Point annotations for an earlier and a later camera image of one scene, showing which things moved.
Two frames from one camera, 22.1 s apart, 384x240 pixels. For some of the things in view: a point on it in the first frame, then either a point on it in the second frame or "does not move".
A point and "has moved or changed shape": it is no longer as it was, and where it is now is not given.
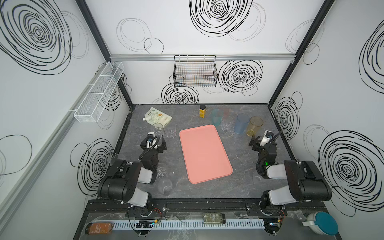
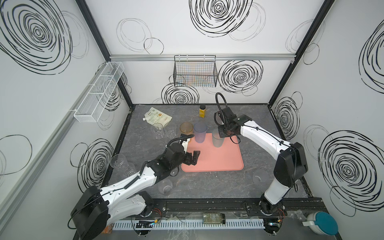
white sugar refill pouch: [154, 116] does not move
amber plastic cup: [254, 125] has moved or changed shape
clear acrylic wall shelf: [96, 96] does not move
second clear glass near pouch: [170, 130] does not move
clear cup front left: [165, 187] does not move
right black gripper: [263, 146] -> [225, 131]
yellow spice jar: [202, 111] does not move
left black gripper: [153, 145] -> [189, 157]
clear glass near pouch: [159, 129] does not move
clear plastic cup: [117, 160] does not move
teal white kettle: [321, 222] does not move
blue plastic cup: [241, 124] has moved or changed shape
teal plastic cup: [216, 118] -> [217, 141]
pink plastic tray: [204, 156] has moved or changed shape
